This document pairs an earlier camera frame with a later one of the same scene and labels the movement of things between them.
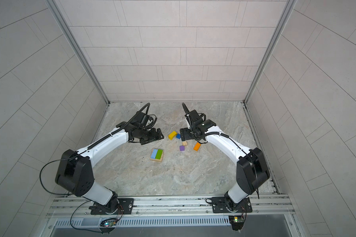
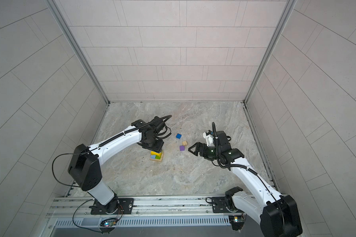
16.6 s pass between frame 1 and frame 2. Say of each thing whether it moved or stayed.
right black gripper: moved
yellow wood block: moved
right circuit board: stayed
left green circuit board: stayed
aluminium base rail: stayed
